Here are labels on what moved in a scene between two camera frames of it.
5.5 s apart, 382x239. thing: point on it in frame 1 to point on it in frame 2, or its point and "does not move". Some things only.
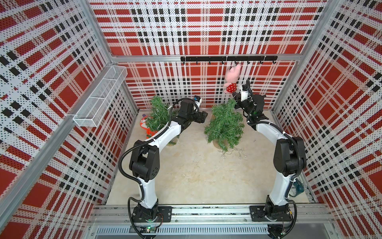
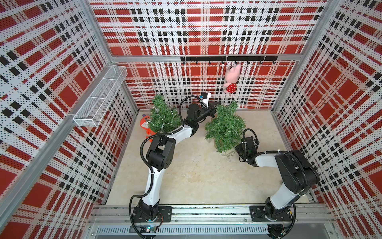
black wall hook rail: (229, 59) does not move
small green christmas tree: (226, 125) does not move
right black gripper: (237, 99) to (238, 148)
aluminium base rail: (209, 220) does not move
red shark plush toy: (148, 132) does not move
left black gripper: (201, 117) to (212, 108)
